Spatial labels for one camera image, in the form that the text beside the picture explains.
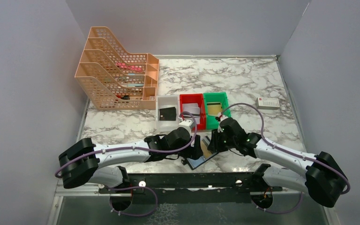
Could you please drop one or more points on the black credit card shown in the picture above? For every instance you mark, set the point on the black credit card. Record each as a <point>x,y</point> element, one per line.
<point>167,114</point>

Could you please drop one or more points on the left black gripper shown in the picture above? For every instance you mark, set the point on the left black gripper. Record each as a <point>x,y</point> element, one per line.
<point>195,153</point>

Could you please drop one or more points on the gold credit card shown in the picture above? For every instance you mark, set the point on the gold credit card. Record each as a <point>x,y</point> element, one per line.
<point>213,108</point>

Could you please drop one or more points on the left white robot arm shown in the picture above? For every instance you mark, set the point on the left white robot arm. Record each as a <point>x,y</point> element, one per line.
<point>86,162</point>

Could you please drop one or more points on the pink highlighter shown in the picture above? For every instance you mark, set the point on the pink highlighter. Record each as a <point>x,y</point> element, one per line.
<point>131,68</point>

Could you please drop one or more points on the peach plastic desk organizer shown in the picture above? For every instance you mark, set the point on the peach plastic desk organizer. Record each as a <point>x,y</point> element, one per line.
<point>106,86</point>

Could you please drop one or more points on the black leather card holder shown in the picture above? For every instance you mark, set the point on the black leather card holder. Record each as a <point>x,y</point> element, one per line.
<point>198,163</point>

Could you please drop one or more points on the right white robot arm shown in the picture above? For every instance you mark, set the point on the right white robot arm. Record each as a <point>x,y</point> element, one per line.
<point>319,176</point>

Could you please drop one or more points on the white card with black stripe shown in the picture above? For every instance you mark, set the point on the white card with black stripe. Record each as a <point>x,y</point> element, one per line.
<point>186,106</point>

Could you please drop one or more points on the red plastic bin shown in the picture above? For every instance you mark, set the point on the red plastic bin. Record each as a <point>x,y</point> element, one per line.
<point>195,98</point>

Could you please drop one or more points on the white card box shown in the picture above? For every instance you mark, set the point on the white card box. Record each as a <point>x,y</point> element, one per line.
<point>267,103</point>

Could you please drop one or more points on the gold card with black stripe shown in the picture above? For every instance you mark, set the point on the gold card with black stripe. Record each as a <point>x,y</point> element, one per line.
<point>205,141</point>

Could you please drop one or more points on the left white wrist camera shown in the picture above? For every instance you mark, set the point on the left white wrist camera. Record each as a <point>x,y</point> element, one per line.
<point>187,124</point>

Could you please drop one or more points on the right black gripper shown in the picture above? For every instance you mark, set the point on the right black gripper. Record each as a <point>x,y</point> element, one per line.
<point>214,145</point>

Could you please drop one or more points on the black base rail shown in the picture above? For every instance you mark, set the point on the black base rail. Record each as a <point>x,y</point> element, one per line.
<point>182,188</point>

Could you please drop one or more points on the white plastic bin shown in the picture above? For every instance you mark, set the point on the white plastic bin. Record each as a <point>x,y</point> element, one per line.
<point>165,101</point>

